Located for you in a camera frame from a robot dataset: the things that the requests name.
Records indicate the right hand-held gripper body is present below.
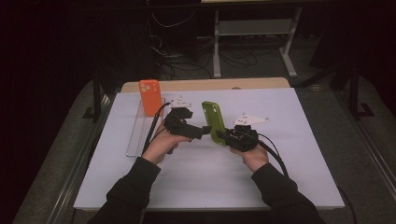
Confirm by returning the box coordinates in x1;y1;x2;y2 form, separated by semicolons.
223;112;271;154

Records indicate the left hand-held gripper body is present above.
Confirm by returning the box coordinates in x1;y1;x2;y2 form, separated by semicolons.
163;95;204;141

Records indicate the green clown phone case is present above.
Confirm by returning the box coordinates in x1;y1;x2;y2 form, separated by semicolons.
201;100;228;147

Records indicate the orange phone case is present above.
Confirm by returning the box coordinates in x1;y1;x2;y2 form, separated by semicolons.
138;78;164;118

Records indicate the clear plastic rack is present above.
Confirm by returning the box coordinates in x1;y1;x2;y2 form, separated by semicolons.
125;97;166;159

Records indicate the person's right hand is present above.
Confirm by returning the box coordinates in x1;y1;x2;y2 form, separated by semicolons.
229;144;270;174

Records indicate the person's left hand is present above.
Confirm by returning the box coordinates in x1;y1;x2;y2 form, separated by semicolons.
141;120;192;166

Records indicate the black metal stand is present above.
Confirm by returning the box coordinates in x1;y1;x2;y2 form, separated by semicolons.
81;69;106;121
346;60;376;121

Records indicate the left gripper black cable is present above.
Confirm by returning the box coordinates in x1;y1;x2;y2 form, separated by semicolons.
141;101;173;155

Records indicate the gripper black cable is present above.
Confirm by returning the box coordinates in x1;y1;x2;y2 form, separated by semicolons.
141;101;173;155
256;133;359;224

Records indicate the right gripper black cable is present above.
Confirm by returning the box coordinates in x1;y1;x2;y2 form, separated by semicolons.
256;133;359;224

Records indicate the bundle of floor cables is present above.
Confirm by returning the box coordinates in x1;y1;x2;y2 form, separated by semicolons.
148;12;260;80

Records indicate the white table frame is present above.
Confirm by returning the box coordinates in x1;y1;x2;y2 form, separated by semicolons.
212;6;304;79

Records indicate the metal floor rail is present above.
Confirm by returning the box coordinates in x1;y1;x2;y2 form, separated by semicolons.
46;92;118;224
334;90;396;200

